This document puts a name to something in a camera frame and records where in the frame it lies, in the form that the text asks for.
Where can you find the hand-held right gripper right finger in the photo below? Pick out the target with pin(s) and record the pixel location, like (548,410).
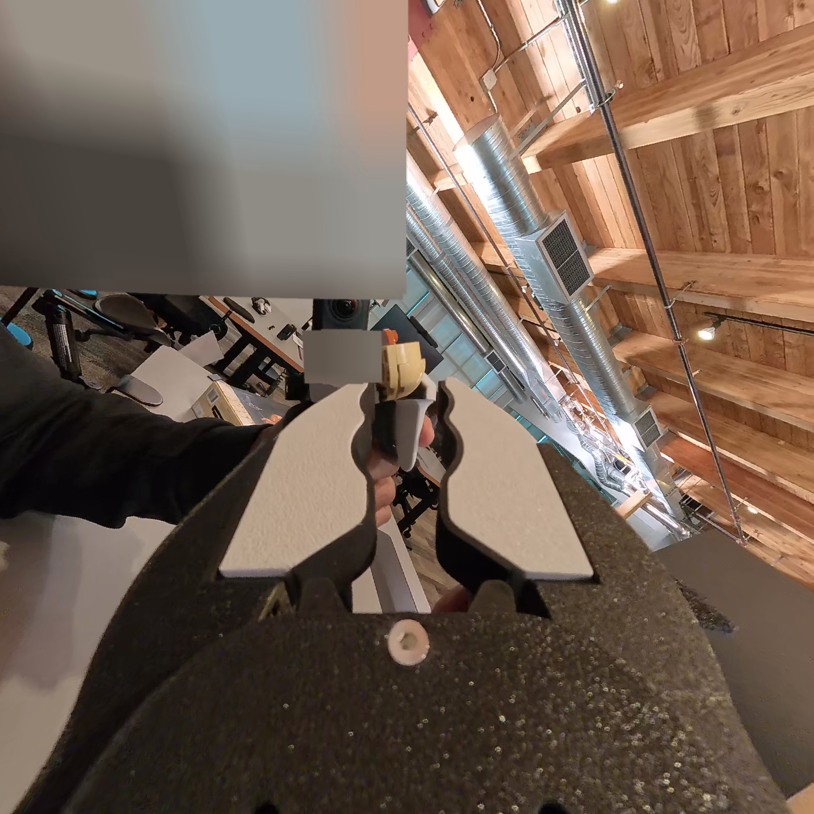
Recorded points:
(515,502)

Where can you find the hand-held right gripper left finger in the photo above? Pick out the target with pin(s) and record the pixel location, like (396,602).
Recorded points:
(305,496)

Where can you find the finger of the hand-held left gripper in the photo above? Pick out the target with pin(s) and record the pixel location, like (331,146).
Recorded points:
(413,426)

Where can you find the tan curved brick assembly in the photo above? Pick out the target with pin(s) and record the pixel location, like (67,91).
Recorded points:
(400,369)

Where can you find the person's left forearm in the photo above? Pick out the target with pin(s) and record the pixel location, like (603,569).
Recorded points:
(95,445)

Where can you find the wooden-edged office desk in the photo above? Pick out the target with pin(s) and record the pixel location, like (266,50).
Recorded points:
(261,343)

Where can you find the person's left hand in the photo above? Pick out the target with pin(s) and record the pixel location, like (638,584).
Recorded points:
(385,489)

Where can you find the large black screen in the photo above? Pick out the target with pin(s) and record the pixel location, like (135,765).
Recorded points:
(413,337)

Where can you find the metal vent grille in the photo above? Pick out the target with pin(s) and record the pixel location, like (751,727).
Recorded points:
(648,427)
(565,254)

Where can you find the black mesh office chair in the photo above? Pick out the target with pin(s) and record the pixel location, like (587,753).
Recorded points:
(121,318)

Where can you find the ceiling spot lamp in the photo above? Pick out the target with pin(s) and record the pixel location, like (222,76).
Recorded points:
(708,330)

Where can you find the silver spiral duct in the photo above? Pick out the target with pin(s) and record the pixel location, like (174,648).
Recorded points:
(445,267)
(509,191)

